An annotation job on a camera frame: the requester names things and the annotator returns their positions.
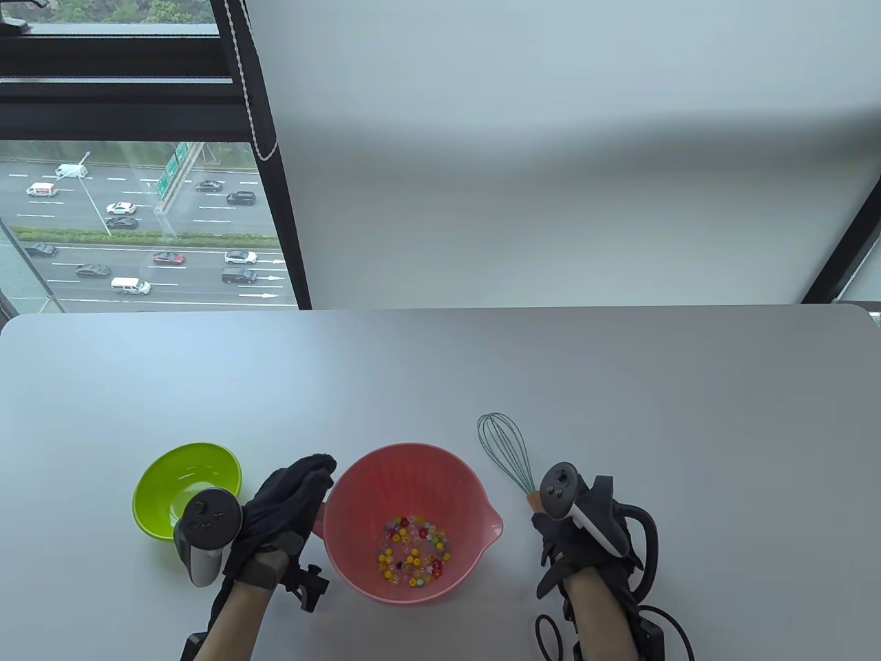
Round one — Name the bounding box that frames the person's left hand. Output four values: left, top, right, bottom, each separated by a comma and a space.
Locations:
222, 453, 338, 590

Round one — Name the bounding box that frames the person's right hand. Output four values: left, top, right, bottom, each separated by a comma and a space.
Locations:
530, 475, 644, 600

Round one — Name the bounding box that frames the green plastic bowl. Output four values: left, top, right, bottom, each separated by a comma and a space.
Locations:
132, 443, 243, 543

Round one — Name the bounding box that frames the teal whisk with wooden handle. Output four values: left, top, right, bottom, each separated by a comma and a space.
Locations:
477, 413, 546, 514

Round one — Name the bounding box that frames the pink salad bowl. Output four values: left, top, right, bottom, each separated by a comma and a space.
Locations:
311, 443, 505, 605

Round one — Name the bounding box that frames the pile of colourful plastic decorations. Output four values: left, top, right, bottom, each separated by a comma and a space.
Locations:
376, 513, 453, 588

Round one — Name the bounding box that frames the person's left forearm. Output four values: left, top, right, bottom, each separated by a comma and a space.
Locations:
196, 582, 276, 661

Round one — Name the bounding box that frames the person's right forearm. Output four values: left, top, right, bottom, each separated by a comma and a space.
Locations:
566, 570, 642, 661

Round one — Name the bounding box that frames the right black and white controller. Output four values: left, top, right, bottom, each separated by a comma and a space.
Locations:
540, 461, 659, 594

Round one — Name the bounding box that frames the black and white controller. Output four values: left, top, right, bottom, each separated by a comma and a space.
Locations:
540, 461, 659, 594
173, 487, 243, 588

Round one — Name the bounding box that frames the left black and white controller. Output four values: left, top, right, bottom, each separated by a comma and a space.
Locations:
173, 487, 243, 588

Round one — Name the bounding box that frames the black left wrist clamp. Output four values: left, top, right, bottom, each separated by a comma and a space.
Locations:
282, 563, 330, 613

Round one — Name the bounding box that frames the green highway sign gantry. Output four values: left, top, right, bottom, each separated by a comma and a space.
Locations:
155, 141, 206, 214

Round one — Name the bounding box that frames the white roller blind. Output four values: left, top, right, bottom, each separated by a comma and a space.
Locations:
241, 0, 881, 311

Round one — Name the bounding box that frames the black cable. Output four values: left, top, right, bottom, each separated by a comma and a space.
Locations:
534, 602, 694, 661

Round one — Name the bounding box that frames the black slanted window post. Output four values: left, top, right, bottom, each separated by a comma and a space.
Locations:
802, 200, 881, 304

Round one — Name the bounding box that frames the white bead chain cord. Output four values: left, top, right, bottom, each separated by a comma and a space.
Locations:
219, 0, 277, 163

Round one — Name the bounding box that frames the black window frame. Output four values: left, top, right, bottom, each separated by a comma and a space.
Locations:
0, 0, 310, 311

